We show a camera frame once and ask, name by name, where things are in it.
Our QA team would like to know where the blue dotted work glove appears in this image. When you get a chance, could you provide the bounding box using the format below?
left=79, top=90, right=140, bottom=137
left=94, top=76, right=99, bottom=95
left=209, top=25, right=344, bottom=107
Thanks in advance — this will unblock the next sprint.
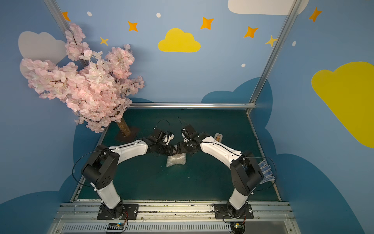
left=259, top=160, right=276, bottom=184

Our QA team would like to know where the clear bubble wrap sheet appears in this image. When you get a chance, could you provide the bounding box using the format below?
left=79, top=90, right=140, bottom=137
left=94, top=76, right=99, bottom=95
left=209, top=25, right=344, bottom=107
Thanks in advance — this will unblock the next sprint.
left=166, top=153, right=187, bottom=167

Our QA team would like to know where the back aluminium frame rail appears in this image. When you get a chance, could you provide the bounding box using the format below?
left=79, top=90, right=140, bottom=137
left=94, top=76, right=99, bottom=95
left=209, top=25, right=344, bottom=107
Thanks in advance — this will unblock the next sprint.
left=130, top=103, right=256, bottom=109

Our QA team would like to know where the left small electronics board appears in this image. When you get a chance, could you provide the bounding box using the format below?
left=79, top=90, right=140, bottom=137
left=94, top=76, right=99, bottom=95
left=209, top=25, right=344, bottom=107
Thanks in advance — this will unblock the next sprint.
left=106, top=222, right=125, bottom=234

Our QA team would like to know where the dark square tree base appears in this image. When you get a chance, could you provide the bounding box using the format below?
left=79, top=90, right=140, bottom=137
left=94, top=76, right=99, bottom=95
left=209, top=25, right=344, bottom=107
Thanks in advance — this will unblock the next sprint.
left=114, top=126, right=140, bottom=144

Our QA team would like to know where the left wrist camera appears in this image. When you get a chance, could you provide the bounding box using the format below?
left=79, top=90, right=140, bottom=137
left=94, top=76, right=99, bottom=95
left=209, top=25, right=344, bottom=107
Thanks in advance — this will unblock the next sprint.
left=153, top=128, right=174, bottom=145

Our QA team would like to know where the small electronics board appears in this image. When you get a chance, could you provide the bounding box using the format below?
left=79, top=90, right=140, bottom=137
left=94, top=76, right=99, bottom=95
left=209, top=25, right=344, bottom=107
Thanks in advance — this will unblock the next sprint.
left=106, top=222, right=125, bottom=234
left=230, top=222, right=245, bottom=234

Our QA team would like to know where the left aluminium corner post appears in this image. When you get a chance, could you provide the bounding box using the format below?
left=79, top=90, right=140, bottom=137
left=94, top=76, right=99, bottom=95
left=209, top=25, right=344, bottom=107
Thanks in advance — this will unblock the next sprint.
left=43, top=0, right=88, bottom=68

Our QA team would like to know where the pink cherry blossom tree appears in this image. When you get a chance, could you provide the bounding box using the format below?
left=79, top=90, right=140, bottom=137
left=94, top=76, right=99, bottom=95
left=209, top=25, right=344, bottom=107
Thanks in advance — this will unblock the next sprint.
left=21, top=23, right=144, bottom=137

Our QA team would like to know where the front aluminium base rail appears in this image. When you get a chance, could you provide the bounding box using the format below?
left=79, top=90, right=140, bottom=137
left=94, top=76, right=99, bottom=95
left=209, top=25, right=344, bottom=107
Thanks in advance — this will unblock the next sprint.
left=48, top=199, right=301, bottom=234

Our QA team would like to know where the right small electronics board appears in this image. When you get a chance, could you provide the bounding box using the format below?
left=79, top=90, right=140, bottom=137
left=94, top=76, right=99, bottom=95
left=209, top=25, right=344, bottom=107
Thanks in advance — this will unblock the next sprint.
left=230, top=222, right=245, bottom=234

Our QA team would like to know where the white tape dispenser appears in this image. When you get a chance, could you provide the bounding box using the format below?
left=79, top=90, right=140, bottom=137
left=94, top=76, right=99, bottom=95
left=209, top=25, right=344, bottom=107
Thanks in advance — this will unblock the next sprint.
left=214, top=133, right=223, bottom=142

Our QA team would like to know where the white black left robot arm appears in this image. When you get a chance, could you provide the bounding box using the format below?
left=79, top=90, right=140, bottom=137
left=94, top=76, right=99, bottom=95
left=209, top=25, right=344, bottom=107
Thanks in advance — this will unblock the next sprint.
left=81, top=139, right=177, bottom=210

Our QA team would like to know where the aluminium corner post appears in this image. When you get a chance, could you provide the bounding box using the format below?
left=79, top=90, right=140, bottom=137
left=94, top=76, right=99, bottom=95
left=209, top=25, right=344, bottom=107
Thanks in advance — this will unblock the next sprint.
left=43, top=0, right=88, bottom=68
left=246, top=0, right=303, bottom=117

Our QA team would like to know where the right side table rail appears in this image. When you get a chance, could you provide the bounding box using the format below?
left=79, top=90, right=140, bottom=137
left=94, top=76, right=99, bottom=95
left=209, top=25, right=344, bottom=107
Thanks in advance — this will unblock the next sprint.
left=247, top=110, right=282, bottom=201

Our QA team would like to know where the right aluminium corner post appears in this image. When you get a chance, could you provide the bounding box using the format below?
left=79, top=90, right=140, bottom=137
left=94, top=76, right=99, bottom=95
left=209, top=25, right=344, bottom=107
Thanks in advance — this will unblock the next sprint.
left=246, top=0, right=303, bottom=117

